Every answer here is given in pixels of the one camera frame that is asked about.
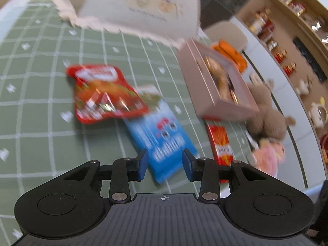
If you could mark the blue snack packet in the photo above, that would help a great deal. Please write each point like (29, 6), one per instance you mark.
(164, 133)

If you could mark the red gold figurine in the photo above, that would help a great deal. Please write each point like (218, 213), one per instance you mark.
(279, 55)
(289, 68)

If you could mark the wide red snack packet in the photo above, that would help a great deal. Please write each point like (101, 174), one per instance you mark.
(102, 94)

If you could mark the pink plush toy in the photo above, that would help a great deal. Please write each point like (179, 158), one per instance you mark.
(269, 156)

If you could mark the cartoon print mesh food cover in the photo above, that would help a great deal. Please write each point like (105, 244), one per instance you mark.
(128, 5)

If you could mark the doll figurine on yellow can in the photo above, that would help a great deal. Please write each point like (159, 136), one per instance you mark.
(260, 21)

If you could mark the long bread clear packet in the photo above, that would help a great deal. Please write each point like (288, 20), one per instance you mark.
(220, 76)

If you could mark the orange snack bag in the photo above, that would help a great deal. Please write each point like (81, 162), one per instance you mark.
(230, 53)

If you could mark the beige dining chair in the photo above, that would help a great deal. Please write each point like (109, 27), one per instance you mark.
(225, 33)

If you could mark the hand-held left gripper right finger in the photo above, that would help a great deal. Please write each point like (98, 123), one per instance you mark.
(187, 165)

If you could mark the black hook rail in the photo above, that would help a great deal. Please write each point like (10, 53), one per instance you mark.
(311, 59)

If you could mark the green checked tablecloth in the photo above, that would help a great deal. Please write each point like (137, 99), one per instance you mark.
(38, 107)

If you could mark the wooden wall shelf unit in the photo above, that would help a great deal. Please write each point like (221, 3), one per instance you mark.
(294, 25)

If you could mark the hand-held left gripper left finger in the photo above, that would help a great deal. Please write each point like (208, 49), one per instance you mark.
(143, 164)

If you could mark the long red snack packet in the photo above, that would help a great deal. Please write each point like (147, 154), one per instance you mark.
(220, 143)

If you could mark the brown teddy bear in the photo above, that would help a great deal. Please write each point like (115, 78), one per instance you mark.
(269, 117)

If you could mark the white sideboard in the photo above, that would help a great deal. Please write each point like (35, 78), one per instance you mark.
(294, 133)

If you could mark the pink cardboard box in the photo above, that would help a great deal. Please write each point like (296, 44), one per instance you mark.
(225, 110)

